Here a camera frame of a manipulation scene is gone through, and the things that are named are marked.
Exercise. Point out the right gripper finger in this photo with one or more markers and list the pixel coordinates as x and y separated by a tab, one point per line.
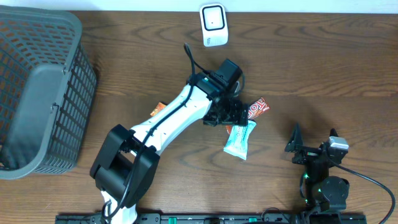
333	133
296	141

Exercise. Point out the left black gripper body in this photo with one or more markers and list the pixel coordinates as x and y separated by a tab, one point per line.
233	114

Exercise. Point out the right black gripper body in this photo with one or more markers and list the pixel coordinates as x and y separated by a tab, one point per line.
307	154

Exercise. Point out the red chocolate bar wrapper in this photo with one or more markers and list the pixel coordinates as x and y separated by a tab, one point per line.
252	111

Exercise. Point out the white teal wipes packet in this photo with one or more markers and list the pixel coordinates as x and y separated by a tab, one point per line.
237	143

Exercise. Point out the small orange snack box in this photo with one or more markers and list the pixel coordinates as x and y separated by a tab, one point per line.
160	106

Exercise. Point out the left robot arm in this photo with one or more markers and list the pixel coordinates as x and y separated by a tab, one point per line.
125	166

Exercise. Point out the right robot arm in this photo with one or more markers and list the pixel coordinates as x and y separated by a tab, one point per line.
325	195

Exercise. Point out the grey plastic mesh basket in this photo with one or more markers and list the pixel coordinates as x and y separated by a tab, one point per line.
47	90

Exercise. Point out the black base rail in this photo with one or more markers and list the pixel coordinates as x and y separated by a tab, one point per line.
156	218

